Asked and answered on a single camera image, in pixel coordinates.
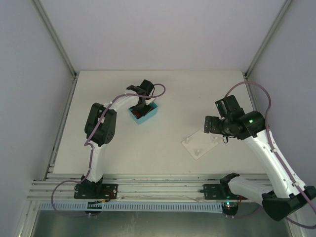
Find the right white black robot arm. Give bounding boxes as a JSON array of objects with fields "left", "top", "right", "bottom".
[{"left": 204, "top": 95, "right": 316, "bottom": 221}]

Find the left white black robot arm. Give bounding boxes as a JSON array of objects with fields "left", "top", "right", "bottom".
[{"left": 83, "top": 80, "right": 157, "bottom": 183}]

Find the teal plastic bin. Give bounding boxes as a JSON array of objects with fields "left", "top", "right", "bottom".
[{"left": 128, "top": 102, "right": 158, "bottom": 124}]

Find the white peg base plate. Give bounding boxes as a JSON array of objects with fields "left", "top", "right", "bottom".
[{"left": 181, "top": 128, "right": 218, "bottom": 160}]

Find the right aluminium corner post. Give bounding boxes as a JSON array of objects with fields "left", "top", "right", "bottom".
[{"left": 243, "top": 0, "right": 294, "bottom": 80}]

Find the aluminium corner post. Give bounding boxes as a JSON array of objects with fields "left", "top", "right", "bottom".
[
  {"left": 243, "top": 0, "right": 294, "bottom": 80},
  {"left": 31, "top": 0, "right": 77, "bottom": 79}
]

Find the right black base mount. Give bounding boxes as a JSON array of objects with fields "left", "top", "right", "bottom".
[{"left": 200, "top": 173, "right": 246, "bottom": 200}]

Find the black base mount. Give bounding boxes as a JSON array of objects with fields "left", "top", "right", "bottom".
[
  {"left": 74, "top": 181, "right": 118, "bottom": 199},
  {"left": 200, "top": 173, "right": 246, "bottom": 200}
]

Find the light blue cable duct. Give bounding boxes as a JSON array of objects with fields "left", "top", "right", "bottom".
[{"left": 39, "top": 201, "right": 222, "bottom": 213}]

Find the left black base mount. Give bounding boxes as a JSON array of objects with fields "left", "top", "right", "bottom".
[{"left": 74, "top": 181, "right": 118, "bottom": 199}]

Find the aluminium rail frame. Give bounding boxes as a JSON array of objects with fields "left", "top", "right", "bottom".
[{"left": 27, "top": 172, "right": 296, "bottom": 202}]

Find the left aluminium corner post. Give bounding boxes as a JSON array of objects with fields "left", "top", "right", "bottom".
[{"left": 31, "top": 0, "right": 77, "bottom": 79}]

